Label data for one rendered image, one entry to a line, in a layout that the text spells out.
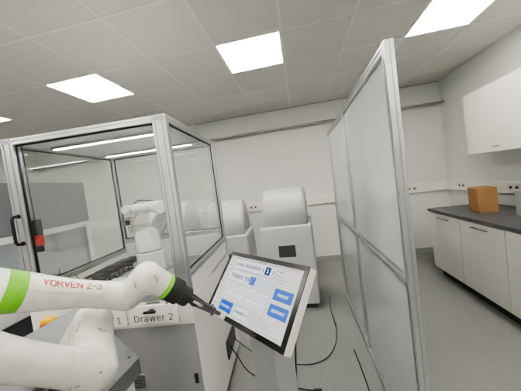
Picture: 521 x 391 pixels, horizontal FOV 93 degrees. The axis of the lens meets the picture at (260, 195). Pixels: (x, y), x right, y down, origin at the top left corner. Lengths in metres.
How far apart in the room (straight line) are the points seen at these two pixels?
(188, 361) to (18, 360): 1.03
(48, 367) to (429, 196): 4.86
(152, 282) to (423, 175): 4.52
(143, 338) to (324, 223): 3.49
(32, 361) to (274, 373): 0.83
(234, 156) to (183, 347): 3.53
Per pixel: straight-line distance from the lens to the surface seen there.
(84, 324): 1.13
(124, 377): 1.38
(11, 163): 2.07
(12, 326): 2.57
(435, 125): 5.06
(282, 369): 1.30
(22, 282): 0.96
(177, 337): 1.71
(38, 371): 0.94
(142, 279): 0.97
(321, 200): 4.46
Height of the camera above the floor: 1.54
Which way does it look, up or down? 3 degrees down
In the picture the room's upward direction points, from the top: 8 degrees counter-clockwise
